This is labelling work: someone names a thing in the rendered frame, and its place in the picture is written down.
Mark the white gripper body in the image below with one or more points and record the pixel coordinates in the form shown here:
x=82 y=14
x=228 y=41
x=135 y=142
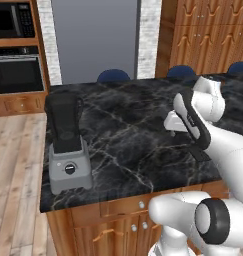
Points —
x=175 y=122

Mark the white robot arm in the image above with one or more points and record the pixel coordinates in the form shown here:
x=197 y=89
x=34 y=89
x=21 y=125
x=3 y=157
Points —
x=226 y=150

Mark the grey blender with black jug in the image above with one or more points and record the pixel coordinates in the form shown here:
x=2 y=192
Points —
x=69 y=166

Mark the blue stool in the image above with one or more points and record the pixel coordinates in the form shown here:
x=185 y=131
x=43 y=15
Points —
x=113 y=76
x=238 y=67
x=181 y=71

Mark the wooden island drawer front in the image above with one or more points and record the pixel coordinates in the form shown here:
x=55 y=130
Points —
x=215 y=188
x=121 y=206

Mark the silver drawer knob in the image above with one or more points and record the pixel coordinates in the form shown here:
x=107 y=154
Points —
x=141 y=204

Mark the silver cupboard knob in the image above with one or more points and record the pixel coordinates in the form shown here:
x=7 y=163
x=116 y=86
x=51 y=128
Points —
x=144 y=225
x=134 y=228

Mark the wooden island cupboard door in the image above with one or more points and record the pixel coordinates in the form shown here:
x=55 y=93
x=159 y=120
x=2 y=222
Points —
x=106 y=236
x=149 y=238

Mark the grey fridge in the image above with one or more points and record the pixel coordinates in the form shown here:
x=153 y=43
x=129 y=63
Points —
x=94 y=40

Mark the wooden oven cabinet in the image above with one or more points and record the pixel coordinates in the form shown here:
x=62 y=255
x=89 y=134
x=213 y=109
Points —
x=19 y=104

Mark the black built-in oven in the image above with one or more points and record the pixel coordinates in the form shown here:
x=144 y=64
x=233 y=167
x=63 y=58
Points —
x=17 y=71

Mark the black microwave oven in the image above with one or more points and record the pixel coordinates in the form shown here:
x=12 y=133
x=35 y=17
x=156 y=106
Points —
x=13 y=19

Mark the wooden wall cupboards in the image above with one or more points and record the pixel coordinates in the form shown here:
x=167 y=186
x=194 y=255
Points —
x=209 y=33

